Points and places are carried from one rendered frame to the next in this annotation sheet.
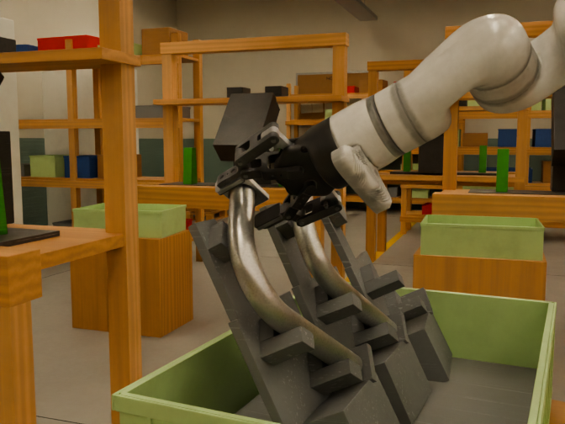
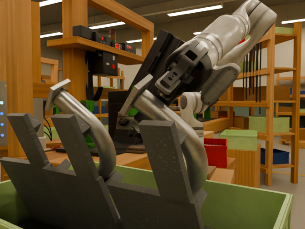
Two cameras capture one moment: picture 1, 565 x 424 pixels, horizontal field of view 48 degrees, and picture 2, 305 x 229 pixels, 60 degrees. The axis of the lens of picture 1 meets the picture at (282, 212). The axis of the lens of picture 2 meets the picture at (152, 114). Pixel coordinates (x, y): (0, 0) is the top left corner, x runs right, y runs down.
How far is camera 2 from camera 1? 0.80 m
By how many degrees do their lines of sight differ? 82
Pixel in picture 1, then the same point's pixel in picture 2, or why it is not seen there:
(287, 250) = (86, 151)
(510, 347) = not seen: hidden behind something
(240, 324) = (195, 200)
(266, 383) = not seen: outside the picture
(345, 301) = (118, 177)
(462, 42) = (233, 23)
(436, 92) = (229, 44)
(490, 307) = not seen: hidden behind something
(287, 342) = (201, 199)
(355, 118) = (212, 48)
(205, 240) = (175, 136)
